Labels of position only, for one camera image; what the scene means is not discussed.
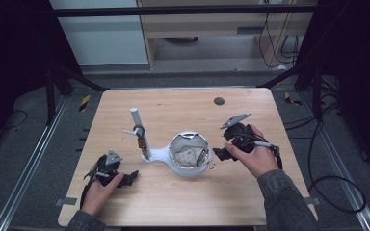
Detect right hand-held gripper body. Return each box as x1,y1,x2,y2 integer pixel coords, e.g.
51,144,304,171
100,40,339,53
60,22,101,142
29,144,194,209
219,112,258,154

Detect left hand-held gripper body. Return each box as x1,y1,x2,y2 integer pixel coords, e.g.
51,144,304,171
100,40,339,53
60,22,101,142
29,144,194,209
91,149,124,188

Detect green and red cord lanyard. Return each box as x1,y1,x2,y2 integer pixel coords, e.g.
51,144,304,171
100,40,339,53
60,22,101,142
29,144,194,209
132,124,151,161

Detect white hook stand with bowl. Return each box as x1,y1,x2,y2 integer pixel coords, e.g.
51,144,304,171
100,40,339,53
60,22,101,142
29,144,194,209
122,107,213,178

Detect person's left hand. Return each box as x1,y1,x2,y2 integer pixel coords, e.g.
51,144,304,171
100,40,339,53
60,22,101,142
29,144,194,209
80,171,125,217

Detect person's right hand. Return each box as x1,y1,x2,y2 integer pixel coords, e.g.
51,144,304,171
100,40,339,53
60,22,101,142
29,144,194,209
224,123,280,180

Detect grey tape piece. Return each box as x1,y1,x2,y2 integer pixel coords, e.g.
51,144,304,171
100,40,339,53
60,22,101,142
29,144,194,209
55,196,78,207
304,196,322,207

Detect yellow and black tape strip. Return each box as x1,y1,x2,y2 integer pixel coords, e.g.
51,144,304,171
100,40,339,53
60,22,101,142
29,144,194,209
78,94,92,113
283,91,304,107

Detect black metal stand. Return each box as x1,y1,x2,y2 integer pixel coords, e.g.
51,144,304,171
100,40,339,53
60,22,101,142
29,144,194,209
42,60,111,127
256,60,325,120

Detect wooden cabinet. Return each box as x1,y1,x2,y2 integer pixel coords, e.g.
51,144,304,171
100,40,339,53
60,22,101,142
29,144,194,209
137,0,318,70

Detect white cabinet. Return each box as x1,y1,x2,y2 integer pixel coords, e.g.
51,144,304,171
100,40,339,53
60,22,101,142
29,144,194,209
48,0,149,67

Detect black horizontal bar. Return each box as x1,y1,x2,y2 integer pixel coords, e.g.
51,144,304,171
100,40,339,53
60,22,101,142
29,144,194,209
49,4,318,18

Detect left hand-held gripper cable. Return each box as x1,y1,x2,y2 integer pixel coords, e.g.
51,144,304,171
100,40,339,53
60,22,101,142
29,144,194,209
79,165,103,210

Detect hand-held gripper cable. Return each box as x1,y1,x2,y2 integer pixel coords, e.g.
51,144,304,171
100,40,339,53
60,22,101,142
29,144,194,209
79,165,103,210
236,132,284,170

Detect right hand-held gripper cable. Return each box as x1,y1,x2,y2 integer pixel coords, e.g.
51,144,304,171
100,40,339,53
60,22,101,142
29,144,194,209
236,132,284,170

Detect aluminium floor rail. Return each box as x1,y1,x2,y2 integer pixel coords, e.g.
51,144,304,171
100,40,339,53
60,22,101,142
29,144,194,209
301,91,370,231
0,95,69,231

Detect thin black floor cable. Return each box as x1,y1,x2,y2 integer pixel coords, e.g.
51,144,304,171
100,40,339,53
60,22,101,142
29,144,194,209
0,109,29,131

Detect black hanging cables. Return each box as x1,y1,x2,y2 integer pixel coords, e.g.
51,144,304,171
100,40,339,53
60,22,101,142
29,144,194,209
257,12,302,69

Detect black looped floor cable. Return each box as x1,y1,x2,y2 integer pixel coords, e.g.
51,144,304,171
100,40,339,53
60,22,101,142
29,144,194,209
307,117,367,215

